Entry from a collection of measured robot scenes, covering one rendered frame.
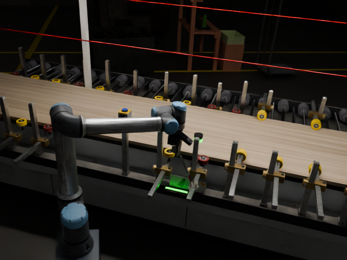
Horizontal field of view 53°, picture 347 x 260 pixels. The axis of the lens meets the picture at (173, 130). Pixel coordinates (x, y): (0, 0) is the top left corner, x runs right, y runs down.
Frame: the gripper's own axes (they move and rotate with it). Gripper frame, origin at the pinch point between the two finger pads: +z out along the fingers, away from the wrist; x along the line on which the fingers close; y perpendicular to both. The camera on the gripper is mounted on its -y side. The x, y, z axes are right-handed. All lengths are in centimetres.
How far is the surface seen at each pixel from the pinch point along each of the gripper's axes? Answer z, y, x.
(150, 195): 19.5, 10.6, 23.1
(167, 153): 10.9, 11.8, -14.4
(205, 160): 10.1, -16.2, -15.9
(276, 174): 3, -64, -7
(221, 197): 30.6, -32.1, -4.9
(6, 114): 2, 138, -7
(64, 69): 3, 156, -116
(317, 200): 4, -88, 11
